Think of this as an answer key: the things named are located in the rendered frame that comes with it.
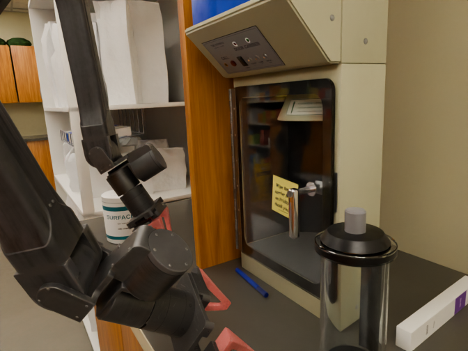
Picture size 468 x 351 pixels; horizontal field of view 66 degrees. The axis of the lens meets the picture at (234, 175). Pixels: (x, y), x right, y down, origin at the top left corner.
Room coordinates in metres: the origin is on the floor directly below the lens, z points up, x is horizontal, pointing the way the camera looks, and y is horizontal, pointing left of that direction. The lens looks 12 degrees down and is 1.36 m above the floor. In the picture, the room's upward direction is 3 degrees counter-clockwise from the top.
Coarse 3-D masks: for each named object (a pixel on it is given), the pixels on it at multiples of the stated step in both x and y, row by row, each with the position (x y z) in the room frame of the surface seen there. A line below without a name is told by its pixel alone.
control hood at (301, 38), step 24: (264, 0) 0.56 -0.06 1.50; (288, 0) 0.53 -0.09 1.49; (312, 0) 0.55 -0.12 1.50; (336, 0) 0.58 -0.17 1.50; (216, 24) 0.69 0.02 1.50; (240, 24) 0.64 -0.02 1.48; (264, 24) 0.60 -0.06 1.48; (288, 24) 0.57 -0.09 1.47; (312, 24) 0.55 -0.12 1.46; (336, 24) 0.58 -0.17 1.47; (288, 48) 0.61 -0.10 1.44; (312, 48) 0.57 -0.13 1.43; (336, 48) 0.58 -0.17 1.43; (240, 72) 0.77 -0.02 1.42; (264, 72) 0.72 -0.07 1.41
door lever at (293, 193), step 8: (312, 184) 0.62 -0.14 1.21; (288, 192) 0.60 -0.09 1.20; (296, 192) 0.59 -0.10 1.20; (304, 192) 0.61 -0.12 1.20; (312, 192) 0.62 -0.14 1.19; (288, 200) 0.60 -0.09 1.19; (296, 200) 0.59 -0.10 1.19; (288, 208) 0.60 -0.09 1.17; (296, 208) 0.59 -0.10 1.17; (296, 216) 0.59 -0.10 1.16; (296, 224) 0.59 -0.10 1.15; (296, 232) 0.59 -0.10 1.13
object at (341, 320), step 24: (336, 264) 0.43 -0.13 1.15; (384, 264) 0.41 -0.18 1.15; (336, 288) 0.43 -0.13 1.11; (360, 288) 0.42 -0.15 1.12; (384, 288) 0.43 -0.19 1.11; (336, 312) 0.43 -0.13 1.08; (360, 312) 0.42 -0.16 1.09; (384, 312) 0.43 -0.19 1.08; (336, 336) 0.43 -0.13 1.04; (360, 336) 0.42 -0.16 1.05; (384, 336) 0.43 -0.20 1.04
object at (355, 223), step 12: (348, 216) 0.46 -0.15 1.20; (360, 216) 0.45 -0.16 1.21; (336, 228) 0.47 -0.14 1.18; (348, 228) 0.46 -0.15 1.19; (360, 228) 0.45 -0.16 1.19; (372, 228) 0.47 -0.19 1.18; (324, 240) 0.46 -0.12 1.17; (336, 240) 0.44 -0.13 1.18; (348, 240) 0.43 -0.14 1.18; (360, 240) 0.43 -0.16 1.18; (372, 240) 0.43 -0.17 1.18; (384, 240) 0.44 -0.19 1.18; (348, 252) 0.42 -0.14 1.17; (360, 252) 0.42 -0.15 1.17; (372, 252) 0.42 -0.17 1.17
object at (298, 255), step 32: (256, 96) 0.76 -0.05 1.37; (288, 96) 0.67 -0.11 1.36; (320, 96) 0.61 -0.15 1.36; (256, 128) 0.76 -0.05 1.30; (288, 128) 0.68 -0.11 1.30; (320, 128) 0.61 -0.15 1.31; (256, 160) 0.77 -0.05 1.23; (288, 160) 0.68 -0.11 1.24; (320, 160) 0.60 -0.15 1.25; (256, 192) 0.77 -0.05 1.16; (320, 192) 0.60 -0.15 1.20; (256, 224) 0.77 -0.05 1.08; (288, 224) 0.68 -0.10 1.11; (320, 224) 0.60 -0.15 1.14; (256, 256) 0.78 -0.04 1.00; (288, 256) 0.68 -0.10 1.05
